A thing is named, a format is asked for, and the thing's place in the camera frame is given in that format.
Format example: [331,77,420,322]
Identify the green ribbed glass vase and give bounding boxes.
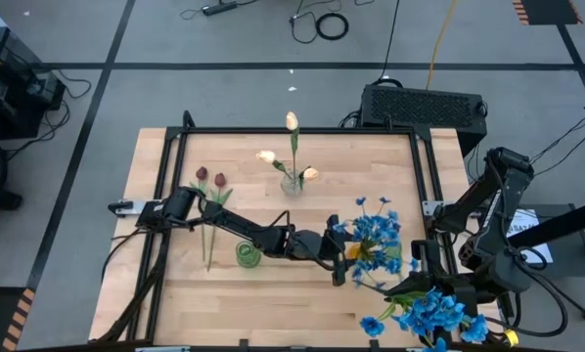
[235,240,263,270]

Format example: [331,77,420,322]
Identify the black metal stand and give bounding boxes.
[480,195,585,324]

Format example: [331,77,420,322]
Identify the clear cut glass vase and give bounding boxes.
[279,169,304,198]

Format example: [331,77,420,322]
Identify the black equipment cart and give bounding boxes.
[0,26,68,142]

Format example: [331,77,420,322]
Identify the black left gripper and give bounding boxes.
[296,214,357,287]

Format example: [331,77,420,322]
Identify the yellow hanging cable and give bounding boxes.
[425,0,458,92]

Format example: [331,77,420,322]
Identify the white paper sheet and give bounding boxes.
[506,208,554,265]

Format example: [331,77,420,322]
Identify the black computer tower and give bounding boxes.
[359,83,488,158]

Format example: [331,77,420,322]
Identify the black aluminium table frame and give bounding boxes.
[90,110,509,352]

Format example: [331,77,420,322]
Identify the coiled black cable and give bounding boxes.
[314,12,350,42]

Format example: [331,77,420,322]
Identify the yellow embossed glass vase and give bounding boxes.
[344,242,367,261]

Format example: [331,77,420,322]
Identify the blue artificial flower bunch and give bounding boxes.
[332,195,406,289]
[359,285,490,352]

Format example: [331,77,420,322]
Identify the peach artificial tulip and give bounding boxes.
[296,164,321,191]
[254,149,293,183]
[285,110,301,185]

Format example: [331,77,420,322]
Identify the black power strip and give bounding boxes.
[202,0,239,18]

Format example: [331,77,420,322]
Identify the black hanging cable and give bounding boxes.
[373,0,404,88]

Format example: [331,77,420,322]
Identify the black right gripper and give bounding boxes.
[383,240,477,319]

